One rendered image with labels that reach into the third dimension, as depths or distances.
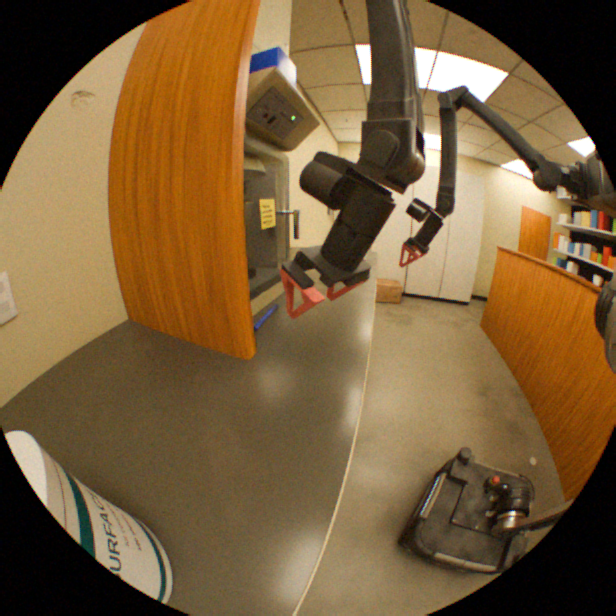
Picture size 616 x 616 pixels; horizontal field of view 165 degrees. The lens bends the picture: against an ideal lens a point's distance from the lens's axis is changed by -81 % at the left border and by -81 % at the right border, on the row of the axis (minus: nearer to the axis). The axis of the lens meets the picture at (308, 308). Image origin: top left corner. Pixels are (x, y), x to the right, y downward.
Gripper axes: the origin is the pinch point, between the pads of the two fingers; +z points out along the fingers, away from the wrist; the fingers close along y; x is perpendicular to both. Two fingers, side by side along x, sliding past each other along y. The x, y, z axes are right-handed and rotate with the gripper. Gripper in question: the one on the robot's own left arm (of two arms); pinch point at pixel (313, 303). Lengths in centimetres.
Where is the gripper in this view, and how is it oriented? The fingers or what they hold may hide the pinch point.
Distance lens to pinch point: 34.7
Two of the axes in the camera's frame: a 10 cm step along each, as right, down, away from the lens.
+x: 6.5, 6.9, -3.3
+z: -3.7, 6.6, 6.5
